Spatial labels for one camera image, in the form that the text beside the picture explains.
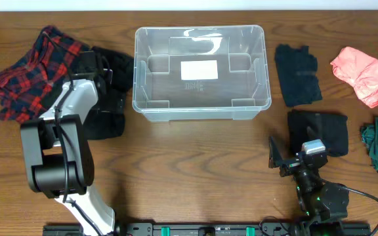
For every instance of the clear plastic storage container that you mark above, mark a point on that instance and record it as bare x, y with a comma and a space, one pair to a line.
241, 91

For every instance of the red plaid flannel shirt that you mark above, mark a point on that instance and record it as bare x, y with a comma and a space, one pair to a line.
25, 85

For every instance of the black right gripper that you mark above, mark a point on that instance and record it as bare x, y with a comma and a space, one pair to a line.
277, 160

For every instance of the pink crumpled garment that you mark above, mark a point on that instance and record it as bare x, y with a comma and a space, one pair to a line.
360, 71

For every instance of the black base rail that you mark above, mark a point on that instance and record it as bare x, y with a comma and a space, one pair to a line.
264, 228

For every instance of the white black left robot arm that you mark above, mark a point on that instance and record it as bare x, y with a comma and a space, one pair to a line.
57, 155

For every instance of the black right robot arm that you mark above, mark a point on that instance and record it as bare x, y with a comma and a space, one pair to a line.
325, 204

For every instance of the black shirt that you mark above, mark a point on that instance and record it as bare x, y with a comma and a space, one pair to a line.
297, 75

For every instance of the white label in container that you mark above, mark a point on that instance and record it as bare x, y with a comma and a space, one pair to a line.
199, 70

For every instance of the black garment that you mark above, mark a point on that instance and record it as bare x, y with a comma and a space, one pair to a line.
332, 127
106, 119

